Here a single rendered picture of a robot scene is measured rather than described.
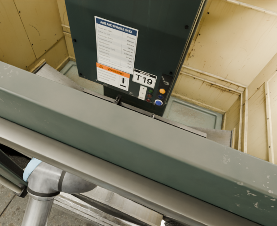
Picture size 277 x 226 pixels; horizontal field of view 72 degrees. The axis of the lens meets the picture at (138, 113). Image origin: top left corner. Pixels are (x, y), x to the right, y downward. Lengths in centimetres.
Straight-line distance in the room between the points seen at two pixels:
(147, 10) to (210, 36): 122
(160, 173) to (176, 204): 5
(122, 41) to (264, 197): 63
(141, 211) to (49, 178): 100
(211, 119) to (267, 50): 90
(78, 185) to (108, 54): 50
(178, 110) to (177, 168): 204
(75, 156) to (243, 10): 160
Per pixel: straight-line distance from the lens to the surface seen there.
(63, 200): 157
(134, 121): 22
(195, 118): 227
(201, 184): 25
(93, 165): 28
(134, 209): 160
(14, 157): 196
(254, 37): 183
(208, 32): 180
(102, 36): 77
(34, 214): 83
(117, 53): 77
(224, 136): 197
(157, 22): 66
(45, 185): 77
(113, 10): 70
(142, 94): 87
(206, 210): 30
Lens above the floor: 230
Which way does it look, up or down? 54 degrees down
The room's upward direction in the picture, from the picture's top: 12 degrees clockwise
